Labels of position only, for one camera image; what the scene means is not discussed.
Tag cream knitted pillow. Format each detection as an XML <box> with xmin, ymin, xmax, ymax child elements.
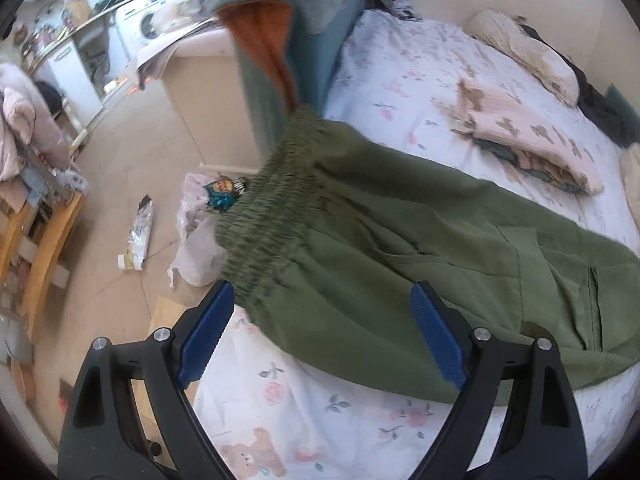
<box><xmin>467</xmin><ymin>9</ymin><xmax>581</xmax><ymax>108</ymax></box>

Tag silver wrapper on floor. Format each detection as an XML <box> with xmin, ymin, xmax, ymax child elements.
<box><xmin>118</xmin><ymin>194</ymin><xmax>154</xmax><ymax>272</ymax></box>

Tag floral white bed sheet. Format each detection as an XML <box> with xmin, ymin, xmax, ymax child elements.
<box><xmin>192</xmin><ymin>9</ymin><xmax>640</xmax><ymax>480</ymax></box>

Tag dark clothing pile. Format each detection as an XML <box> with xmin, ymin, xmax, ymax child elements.
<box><xmin>520</xmin><ymin>22</ymin><xmax>640</xmax><ymax>148</ymax></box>

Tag white washing machine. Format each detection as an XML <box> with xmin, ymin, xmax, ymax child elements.
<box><xmin>114</xmin><ymin>0</ymin><xmax>173</xmax><ymax>61</ymax></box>

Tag pink bear print blanket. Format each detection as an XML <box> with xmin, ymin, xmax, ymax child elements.
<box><xmin>450</xmin><ymin>79</ymin><xmax>606</xmax><ymax>196</ymax></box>

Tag green pants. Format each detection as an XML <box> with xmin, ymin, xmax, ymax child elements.
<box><xmin>214</xmin><ymin>104</ymin><xmax>640</xmax><ymax>405</ymax></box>

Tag cluttered kitchen counter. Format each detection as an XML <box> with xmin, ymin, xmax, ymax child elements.
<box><xmin>15</xmin><ymin>0</ymin><xmax>161</xmax><ymax>76</ymax></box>

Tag teal and orange jacket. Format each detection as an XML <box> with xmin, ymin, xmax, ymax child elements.
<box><xmin>192</xmin><ymin>0</ymin><xmax>371</xmax><ymax>156</ymax></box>

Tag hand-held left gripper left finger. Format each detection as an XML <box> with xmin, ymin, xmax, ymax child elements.
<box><xmin>57</xmin><ymin>280</ymin><xmax>236</xmax><ymax>480</ymax></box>

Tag wooden chair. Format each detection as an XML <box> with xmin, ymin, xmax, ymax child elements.
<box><xmin>0</xmin><ymin>192</ymin><xmax>86</xmax><ymax>341</ymax></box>

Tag pink quilted coat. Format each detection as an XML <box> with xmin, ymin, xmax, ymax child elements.
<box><xmin>0</xmin><ymin>62</ymin><xmax>71</xmax><ymax>181</ymax></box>

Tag colourful snack packet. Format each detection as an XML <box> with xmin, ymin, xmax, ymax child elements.
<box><xmin>202</xmin><ymin>176</ymin><xmax>251</xmax><ymax>211</ymax></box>

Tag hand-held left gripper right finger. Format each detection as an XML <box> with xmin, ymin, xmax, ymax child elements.
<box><xmin>409</xmin><ymin>280</ymin><xmax>589</xmax><ymax>480</ymax></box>

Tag white plastic bag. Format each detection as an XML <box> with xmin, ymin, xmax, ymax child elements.
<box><xmin>167</xmin><ymin>172</ymin><xmax>241</xmax><ymax>288</ymax></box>

